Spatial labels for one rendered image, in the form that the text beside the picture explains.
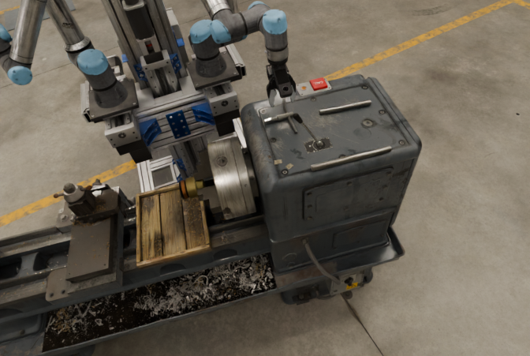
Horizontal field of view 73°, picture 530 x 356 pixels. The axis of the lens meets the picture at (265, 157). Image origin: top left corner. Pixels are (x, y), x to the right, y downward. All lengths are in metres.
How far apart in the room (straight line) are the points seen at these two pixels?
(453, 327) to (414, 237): 0.56
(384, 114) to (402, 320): 1.33
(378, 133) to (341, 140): 0.14
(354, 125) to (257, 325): 1.39
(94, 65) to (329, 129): 1.02
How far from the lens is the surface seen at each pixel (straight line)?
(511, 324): 2.57
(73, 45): 1.85
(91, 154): 3.46
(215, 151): 1.35
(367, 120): 1.40
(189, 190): 1.43
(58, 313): 2.07
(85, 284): 1.62
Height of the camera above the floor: 2.23
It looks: 50 degrees down
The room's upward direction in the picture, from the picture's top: 9 degrees counter-clockwise
